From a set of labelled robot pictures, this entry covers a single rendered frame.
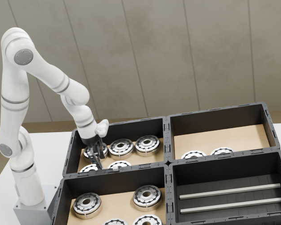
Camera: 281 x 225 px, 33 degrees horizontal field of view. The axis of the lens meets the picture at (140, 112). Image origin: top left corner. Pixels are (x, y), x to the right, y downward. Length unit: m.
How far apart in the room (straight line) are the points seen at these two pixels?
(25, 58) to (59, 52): 2.01
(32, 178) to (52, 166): 0.39
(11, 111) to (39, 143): 0.80
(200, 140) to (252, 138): 0.21
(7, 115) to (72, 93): 0.23
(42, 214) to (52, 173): 0.33
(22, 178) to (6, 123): 0.27
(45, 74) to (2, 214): 0.77
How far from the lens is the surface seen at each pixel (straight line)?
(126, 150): 1.92
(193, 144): 1.92
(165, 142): 1.79
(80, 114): 1.72
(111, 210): 1.73
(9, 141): 1.72
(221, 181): 1.75
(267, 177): 1.75
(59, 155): 2.28
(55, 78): 1.59
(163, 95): 3.46
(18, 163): 1.82
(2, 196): 2.19
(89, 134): 1.76
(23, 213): 1.95
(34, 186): 1.88
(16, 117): 1.65
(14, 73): 1.58
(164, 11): 3.14
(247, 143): 1.90
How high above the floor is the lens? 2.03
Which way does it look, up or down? 34 degrees down
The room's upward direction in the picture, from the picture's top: 13 degrees counter-clockwise
